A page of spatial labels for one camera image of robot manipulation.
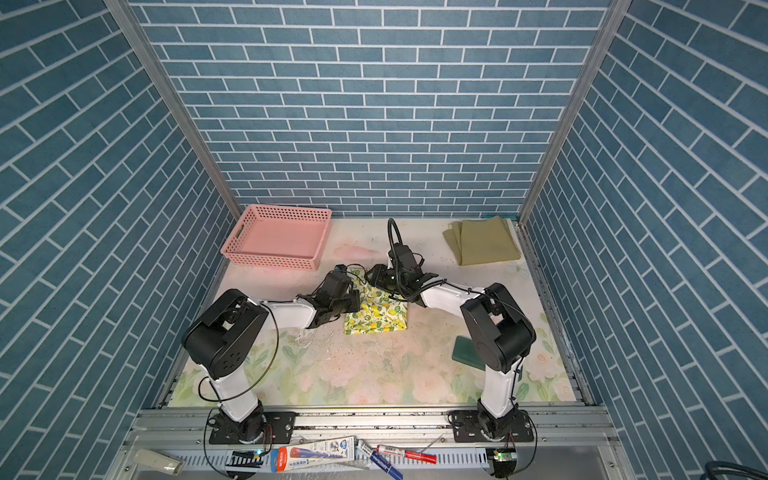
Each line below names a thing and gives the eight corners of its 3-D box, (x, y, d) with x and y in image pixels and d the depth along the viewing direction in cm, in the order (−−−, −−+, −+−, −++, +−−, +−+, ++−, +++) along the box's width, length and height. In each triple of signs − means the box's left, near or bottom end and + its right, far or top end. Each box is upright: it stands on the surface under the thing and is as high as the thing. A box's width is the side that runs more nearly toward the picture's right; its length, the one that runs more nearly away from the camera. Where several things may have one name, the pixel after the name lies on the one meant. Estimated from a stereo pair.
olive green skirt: (456, 268, 107) (459, 260, 103) (442, 231, 118) (444, 223, 115) (522, 258, 110) (527, 250, 106) (502, 223, 122) (506, 215, 118)
